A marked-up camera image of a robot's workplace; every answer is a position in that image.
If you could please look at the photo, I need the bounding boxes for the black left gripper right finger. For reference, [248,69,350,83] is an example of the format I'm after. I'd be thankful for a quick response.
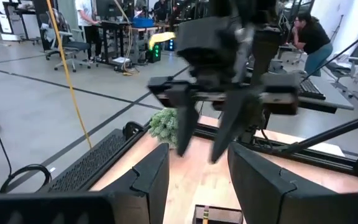
[227,142,358,224]

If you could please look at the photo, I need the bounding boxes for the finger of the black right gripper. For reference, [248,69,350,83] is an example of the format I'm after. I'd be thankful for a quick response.
[175,91,201,157]
[209,90,250,165]

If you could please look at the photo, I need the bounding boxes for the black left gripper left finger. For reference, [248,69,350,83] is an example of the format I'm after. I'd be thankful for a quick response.
[98,142,171,224]

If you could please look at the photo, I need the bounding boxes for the yellow pencil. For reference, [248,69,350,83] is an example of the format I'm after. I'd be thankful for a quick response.
[201,205,211,224]

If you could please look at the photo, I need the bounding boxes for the black mesh desk organizer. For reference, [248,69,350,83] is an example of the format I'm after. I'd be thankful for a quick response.
[192,203,245,224]

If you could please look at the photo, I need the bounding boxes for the grey office chair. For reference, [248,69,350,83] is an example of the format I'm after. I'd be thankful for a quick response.
[324,34,358,83]
[44,11,92,73]

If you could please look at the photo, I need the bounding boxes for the green plant in white pot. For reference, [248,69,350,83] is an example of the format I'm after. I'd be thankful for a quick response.
[148,107,180,149]

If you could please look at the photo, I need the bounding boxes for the black keyboard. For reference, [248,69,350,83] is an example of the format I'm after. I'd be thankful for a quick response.
[298,78,327,101]

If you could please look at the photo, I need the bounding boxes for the grey desk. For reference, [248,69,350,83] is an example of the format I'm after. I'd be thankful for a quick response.
[268,70,356,114]

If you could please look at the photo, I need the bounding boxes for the person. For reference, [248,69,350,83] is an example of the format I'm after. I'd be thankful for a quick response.
[74,0,103,62]
[291,11,334,78]
[152,0,168,20]

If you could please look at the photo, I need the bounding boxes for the computer with green lights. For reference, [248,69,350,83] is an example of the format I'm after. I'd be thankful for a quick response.
[147,42,163,64]

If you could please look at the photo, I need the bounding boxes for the blue storage bin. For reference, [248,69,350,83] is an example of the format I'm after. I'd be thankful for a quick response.
[131,17,155,29]

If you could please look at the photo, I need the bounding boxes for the black aluminium table frame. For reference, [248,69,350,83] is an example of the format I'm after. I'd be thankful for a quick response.
[194,110,358,184]

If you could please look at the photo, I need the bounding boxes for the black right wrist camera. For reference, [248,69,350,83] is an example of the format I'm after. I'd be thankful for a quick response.
[175,16,233,63]

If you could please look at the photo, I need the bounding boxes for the tan hanging cable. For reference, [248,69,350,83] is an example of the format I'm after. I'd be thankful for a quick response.
[112,0,140,77]

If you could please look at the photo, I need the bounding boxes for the yellow hanging cable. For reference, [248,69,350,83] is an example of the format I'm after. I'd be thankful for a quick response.
[44,0,93,149]

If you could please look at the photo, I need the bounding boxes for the coiled black floor cable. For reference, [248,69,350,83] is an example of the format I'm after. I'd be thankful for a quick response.
[0,164,52,194]

